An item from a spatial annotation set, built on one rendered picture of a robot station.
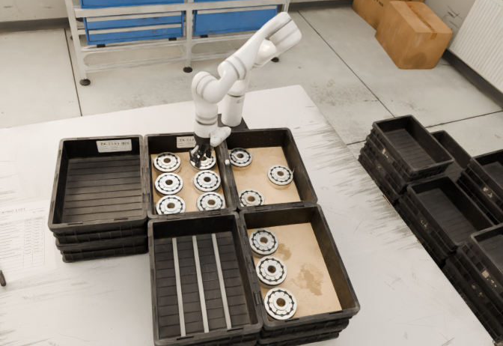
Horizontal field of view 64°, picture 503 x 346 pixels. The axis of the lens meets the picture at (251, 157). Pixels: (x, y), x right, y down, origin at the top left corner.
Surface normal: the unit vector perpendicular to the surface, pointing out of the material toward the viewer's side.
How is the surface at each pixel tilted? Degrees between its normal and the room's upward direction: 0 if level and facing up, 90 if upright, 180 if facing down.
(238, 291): 0
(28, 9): 90
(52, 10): 90
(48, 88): 0
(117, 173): 0
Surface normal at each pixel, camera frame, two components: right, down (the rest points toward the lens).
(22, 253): 0.13, -0.69
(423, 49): 0.18, 0.73
